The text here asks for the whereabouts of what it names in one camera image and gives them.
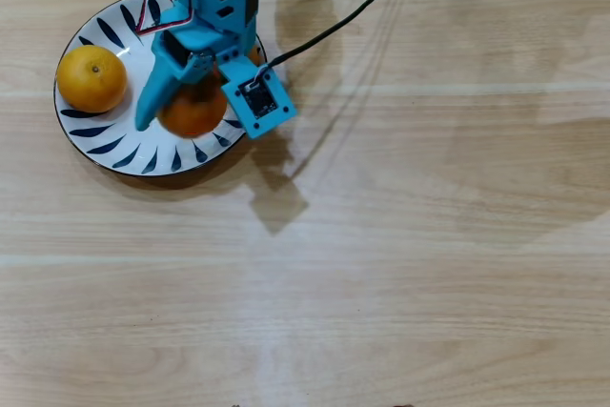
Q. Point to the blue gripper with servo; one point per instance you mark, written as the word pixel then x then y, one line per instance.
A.
pixel 164 70

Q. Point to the dark speckled orange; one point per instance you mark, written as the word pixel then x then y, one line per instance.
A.
pixel 195 114

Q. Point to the large orange with scratch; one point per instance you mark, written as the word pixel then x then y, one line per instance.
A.
pixel 256 56

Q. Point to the bright orange with stem dot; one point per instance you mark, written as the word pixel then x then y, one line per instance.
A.
pixel 90 80

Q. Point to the white plate with blue strokes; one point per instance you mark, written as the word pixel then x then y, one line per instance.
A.
pixel 128 140

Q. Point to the blue wrist camera module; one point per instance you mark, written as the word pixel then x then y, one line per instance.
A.
pixel 259 102

